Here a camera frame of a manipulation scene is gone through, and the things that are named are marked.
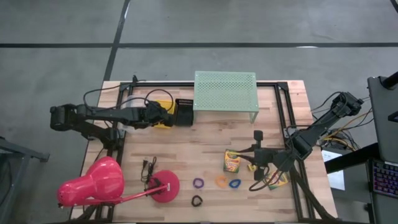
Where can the silver frame bracket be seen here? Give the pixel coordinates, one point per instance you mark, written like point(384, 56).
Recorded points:
point(287, 132)

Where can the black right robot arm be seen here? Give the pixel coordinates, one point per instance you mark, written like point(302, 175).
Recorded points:
point(311, 137)

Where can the white paper sheet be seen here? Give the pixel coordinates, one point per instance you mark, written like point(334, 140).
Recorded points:
point(337, 182)

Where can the red desk lamp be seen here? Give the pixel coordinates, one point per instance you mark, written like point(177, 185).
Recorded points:
point(99, 183)

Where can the grey metal stand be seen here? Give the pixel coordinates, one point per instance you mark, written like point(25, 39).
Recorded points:
point(25, 149)

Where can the black support beam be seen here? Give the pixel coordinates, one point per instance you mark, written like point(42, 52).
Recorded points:
point(351, 158)

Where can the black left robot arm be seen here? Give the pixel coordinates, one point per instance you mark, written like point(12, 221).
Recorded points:
point(109, 115)

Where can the green perforated metal shelf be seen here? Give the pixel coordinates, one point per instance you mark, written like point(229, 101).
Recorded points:
point(225, 91)

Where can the small yellow crayon box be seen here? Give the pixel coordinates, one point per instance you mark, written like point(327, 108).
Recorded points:
point(250, 168)

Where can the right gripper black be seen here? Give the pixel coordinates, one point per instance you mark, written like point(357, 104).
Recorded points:
point(269, 157)

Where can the medium Crayola crayon box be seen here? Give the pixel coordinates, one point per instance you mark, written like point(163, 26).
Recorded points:
point(280, 182)

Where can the black plastic basket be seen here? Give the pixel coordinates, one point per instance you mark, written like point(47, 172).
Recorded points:
point(184, 115)

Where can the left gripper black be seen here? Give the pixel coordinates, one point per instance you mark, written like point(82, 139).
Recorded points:
point(157, 113)

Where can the large Crayola crayon box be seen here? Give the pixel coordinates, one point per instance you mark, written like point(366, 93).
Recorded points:
point(231, 163)

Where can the yellow plastic basket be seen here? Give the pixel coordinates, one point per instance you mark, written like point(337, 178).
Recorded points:
point(169, 105)

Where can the grey laptop lit keyboard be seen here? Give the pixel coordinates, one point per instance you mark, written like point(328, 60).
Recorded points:
point(382, 124)

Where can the clear plastic bin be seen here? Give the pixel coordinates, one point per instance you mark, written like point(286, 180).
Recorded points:
point(133, 101)

